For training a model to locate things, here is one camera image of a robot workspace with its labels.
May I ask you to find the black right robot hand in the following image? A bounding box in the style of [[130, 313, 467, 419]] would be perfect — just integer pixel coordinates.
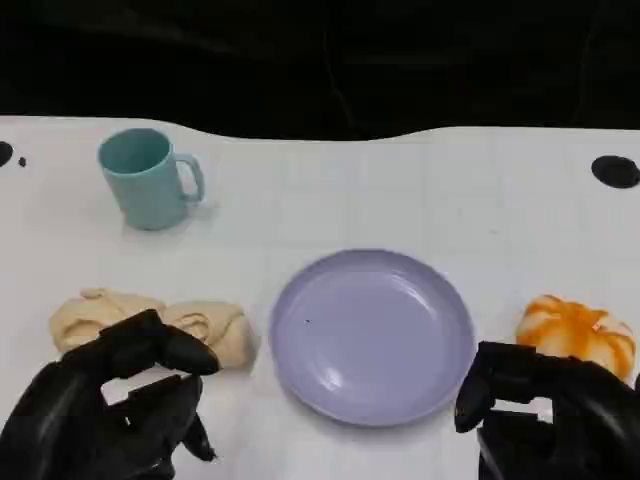
[[453, 341, 640, 480]]

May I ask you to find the pale green mug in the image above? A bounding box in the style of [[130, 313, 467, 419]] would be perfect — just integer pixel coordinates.
[[96, 127, 206, 232]]

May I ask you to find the large black table grommet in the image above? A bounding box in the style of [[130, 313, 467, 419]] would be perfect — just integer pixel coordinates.
[[591, 155, 640, 190]]

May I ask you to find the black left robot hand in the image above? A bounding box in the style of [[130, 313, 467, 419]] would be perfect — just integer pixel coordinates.
[[0, 308, 221, 480]]

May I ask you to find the orange and white bread roll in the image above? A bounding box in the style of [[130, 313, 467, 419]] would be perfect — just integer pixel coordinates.
[[515, 293, 639, 386]]

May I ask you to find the black backdrop cloth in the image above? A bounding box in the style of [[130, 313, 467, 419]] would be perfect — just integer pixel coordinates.
[[0, 0, 640, 142]]

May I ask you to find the lilac plate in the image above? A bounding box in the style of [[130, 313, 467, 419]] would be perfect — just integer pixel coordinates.
[[268, 248, 476, 427]]

